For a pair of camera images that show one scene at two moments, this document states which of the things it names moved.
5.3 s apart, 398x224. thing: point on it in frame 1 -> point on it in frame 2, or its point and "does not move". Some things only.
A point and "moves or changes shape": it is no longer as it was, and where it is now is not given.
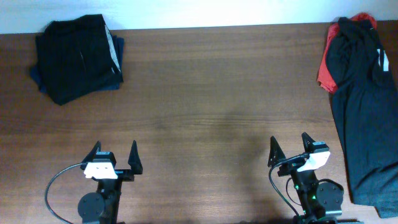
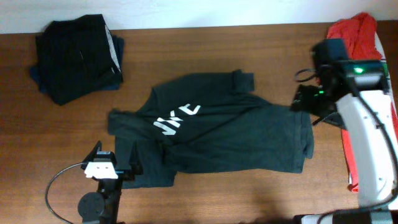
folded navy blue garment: (119, 43) does not move
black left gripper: (134, 162) does not move
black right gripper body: (290, 167) -> (305, 100)
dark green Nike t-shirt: (363, 81) moves or changes shape
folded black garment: (76, 56) does not move
